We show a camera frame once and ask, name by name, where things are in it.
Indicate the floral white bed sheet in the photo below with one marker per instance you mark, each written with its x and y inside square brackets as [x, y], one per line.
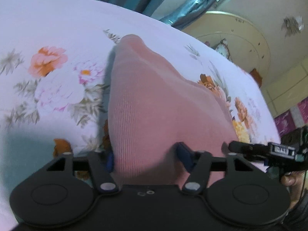
[56, 58]

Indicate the person's right hand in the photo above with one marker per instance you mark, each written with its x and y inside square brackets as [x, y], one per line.
[294, 182]

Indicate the orange cushion by headboard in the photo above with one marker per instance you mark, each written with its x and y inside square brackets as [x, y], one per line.
[256, 76]

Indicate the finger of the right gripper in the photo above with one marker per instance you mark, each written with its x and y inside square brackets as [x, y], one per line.
[251, 152]

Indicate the patterned cushion by headboard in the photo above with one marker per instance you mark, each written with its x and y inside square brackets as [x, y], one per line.
[223, 49]

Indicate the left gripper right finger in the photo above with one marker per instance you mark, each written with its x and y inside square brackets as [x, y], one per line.
[198, 165]

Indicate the cream round headboard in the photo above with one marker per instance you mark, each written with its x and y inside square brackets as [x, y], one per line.
[248, 47]

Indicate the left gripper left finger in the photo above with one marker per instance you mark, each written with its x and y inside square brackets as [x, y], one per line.
[101, 165]

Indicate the pink knit garment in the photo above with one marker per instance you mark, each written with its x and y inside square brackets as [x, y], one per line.
[151, 108]

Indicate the crystal wall lamp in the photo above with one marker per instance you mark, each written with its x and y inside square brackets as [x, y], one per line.
[292, 25]

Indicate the blue curtain tied right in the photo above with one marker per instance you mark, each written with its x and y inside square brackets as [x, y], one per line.
[187, 13]

